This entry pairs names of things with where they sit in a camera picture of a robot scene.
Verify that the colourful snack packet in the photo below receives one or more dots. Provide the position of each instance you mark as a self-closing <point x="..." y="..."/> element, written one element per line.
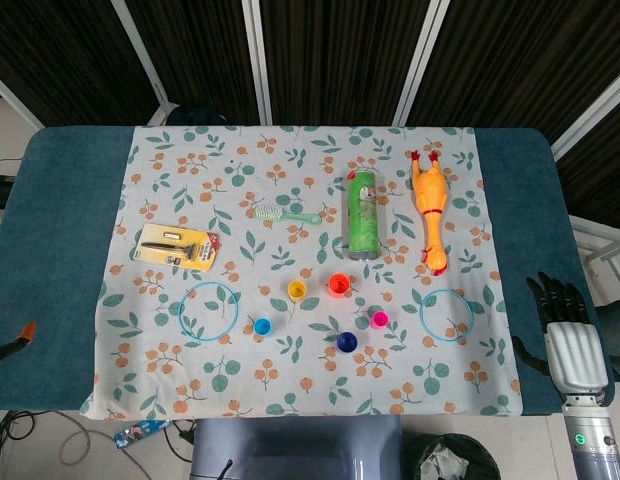
<point x="140" y="432"/>

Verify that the large orange plastic cup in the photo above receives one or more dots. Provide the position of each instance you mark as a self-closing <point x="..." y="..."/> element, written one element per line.
<point x="338" y="284"/>

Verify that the white metal rack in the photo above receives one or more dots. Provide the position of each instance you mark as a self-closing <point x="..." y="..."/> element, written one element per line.
<point x="607" y="247"/>

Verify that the black object behind table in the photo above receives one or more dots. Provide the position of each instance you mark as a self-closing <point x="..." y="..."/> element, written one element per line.
<point x="197" y="116"/>

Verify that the razor in yellow blister pack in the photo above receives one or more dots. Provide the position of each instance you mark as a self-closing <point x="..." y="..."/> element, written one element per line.
<point x="177" y="247"/>

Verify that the yellow plastic cup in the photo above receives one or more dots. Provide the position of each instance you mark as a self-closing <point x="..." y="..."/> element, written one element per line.
<point x="296" y="289"/>

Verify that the light blue plastic cup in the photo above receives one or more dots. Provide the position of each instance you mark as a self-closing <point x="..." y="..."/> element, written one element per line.
<point x="263" y="326"/>

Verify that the pink plastic cup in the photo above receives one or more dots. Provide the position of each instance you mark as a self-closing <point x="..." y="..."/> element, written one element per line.
<point x="378" y="318"/>

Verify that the dark slatted screen panel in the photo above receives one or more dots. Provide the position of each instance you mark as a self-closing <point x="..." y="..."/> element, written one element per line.
<point x="605" y="180"/>
<point x="335" y="60"/>
<point x="65" y="60"/>
<point x="200" y="50"/>
<point x="515" y="60"/>

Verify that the dark blue plastic cup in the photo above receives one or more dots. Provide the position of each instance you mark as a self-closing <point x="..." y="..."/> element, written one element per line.
<point x="347" y="342"/>

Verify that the floral tablecloth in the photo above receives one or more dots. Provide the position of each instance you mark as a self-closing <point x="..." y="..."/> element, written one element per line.
<point x="290" y="375"/>

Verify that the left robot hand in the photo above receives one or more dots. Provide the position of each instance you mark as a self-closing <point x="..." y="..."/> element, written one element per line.
<point x="10" y="346"/>

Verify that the yellow rubber chicken toy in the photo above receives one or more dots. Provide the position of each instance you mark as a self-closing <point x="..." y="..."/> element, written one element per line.
<point x="430" y="200"/>

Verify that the white screen frame post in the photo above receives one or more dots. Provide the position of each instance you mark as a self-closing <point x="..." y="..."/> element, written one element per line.
<point x="420" y="60"/>
<point x="140" y="55"/>
<point x="257" y="60"/>
<point x="590" y="120"/>
<point x="15" y="100"/>

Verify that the green chip can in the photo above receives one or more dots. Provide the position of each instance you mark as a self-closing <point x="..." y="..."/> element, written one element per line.
<point x="362" y="215"/>

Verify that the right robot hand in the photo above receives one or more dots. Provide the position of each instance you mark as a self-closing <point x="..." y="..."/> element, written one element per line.
<point x="575" y="355"/>

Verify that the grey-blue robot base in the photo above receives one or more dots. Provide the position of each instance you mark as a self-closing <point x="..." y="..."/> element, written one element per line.
<point x="290" y="450"/>

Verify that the black trash bin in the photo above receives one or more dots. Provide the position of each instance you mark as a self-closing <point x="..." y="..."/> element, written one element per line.
<point x="450" y="460"/>

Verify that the green hairbrush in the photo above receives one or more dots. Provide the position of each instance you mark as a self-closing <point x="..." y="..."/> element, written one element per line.
<point x="285" y="216"/>

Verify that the teal table cover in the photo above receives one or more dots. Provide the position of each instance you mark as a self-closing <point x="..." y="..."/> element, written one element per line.
<point x="55" y="250"/>

